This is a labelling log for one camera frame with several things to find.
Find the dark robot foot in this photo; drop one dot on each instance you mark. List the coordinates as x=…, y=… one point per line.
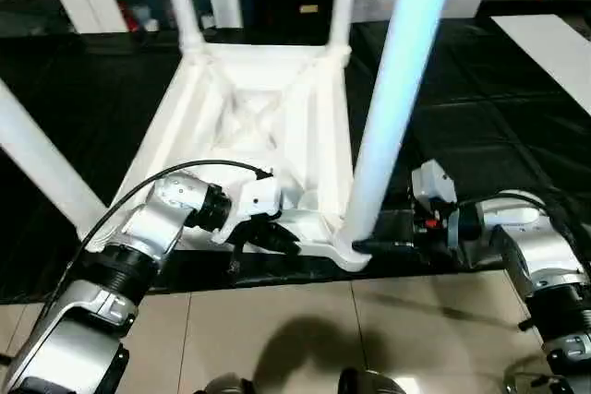
x=231, y=385
x=369, y=384

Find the white plastic table leg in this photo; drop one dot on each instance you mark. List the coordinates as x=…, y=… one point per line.
x=41, y=149
x=182, y=2
x=341, y=2
x=397, y=89

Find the chrome tube frame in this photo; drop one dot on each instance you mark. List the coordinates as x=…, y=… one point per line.
x=512, y=375

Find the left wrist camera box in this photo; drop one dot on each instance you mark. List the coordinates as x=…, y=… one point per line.
x=258, y=195

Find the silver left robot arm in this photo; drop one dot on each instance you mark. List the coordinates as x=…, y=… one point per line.
x=152, y=228

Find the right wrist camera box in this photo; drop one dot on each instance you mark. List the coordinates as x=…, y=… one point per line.
x=431, y=182

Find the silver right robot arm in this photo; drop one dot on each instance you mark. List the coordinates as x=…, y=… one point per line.
x=545, y=251

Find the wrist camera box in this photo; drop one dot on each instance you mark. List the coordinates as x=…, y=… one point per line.
x=431, y=182
x=258, y=195

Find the black work mat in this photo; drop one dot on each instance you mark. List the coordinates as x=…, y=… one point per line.
x=508, y=112

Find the dark right robot foot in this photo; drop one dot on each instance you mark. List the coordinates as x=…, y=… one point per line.
x=369, y=384

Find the dark left robot foot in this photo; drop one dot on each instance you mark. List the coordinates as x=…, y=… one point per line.
x=231, y=385

